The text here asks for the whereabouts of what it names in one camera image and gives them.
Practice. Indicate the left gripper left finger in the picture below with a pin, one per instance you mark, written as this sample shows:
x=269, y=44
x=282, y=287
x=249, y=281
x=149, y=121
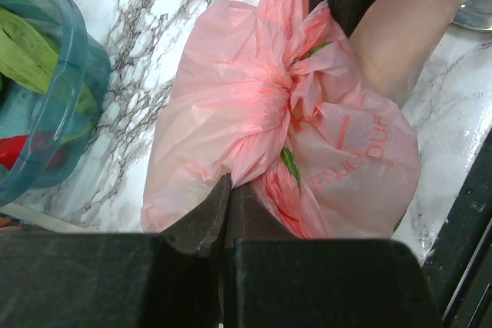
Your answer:
x=199, y=231

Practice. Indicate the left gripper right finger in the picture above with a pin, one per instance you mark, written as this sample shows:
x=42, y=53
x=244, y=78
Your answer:
x=249, y=219

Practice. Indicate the pink plastic grocery bag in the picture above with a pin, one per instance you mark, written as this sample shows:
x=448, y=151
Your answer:
x=279, y=97

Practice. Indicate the beige canvas tote bag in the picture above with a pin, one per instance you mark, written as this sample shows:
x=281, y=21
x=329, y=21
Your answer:
x=11, y=223

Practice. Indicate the silver metal tray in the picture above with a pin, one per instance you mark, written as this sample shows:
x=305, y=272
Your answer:
x=469, y=16

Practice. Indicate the teal plastic container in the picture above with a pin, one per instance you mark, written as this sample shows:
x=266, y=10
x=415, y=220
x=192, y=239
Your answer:
x=44, y=135

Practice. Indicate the green leaf vegetable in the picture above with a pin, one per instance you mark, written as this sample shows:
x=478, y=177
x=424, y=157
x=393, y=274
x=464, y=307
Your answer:
x=28, y=55

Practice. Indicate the black mounting base rail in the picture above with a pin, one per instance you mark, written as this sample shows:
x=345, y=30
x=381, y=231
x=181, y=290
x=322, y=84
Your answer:
x=458, y=268

